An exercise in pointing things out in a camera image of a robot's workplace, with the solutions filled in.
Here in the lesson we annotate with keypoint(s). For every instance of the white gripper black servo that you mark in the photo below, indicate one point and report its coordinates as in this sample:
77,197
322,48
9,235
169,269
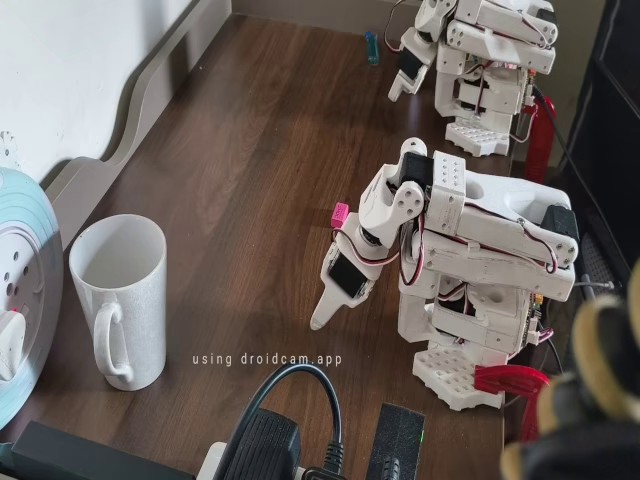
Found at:
341,273

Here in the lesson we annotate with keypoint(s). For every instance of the small pink cube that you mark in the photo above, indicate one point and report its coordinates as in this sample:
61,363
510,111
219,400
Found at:
339,214

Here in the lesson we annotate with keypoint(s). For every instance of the white leader robot arm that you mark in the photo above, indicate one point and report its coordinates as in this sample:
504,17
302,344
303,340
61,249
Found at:
500,45

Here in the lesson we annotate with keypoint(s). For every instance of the white follower robot arm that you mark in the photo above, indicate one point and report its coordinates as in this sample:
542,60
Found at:
500,225

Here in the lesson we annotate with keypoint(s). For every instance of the black power adapter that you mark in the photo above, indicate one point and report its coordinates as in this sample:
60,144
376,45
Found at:
265,445

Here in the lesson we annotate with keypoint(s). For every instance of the white ceramic mug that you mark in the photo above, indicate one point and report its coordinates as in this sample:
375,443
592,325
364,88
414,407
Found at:
145,325

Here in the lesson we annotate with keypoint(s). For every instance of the white power strip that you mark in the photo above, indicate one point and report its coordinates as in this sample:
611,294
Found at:
215,457

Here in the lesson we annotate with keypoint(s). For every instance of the red table clamp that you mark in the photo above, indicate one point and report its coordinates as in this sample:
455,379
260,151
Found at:
542,140
505,380

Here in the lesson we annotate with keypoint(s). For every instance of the blue lighter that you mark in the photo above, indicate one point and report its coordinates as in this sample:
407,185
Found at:
371,47

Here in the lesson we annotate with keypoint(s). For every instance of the blurred black and tan object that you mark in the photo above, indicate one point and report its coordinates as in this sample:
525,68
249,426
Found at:
590,390

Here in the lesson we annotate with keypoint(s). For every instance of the flat black box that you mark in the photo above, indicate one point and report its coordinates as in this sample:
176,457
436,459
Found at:
75,457

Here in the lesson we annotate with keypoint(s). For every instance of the white lace ornament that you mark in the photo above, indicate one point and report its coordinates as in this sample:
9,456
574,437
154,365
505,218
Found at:
7,147

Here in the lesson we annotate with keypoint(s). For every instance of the grey curved bed frame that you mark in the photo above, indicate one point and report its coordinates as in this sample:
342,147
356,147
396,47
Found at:
150,80

